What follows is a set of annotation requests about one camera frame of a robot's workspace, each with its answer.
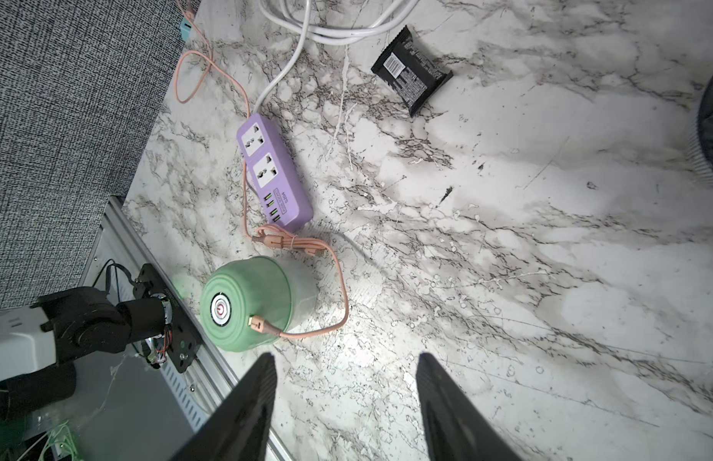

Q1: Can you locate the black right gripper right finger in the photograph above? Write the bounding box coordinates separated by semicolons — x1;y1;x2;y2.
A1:
416;353;519;460

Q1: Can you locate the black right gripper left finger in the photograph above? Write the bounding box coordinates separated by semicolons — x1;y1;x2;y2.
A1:
172;353;278;460

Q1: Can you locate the teal USB wall charger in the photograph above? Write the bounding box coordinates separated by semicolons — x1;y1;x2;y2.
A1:
179;17;192;42

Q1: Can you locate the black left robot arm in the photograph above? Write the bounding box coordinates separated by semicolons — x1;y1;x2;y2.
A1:
0;286;166;422

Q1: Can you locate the purple power strip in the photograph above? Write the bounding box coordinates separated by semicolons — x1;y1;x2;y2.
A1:
237;113;313;232

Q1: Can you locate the black snack bar wrapper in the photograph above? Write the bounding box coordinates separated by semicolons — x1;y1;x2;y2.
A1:
371;26;453;117

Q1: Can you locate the blue patterned ceramic bowl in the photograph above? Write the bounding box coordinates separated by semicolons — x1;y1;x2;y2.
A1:
686;76;713;189

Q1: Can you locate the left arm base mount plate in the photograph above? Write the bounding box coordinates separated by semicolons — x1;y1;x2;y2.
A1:
134;263;204;374

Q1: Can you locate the aluminium front rail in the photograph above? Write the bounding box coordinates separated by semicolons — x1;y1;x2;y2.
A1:
79;195;294;461

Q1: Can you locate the white power strip cable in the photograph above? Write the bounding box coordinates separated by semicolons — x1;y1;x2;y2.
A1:
251;0;421;116

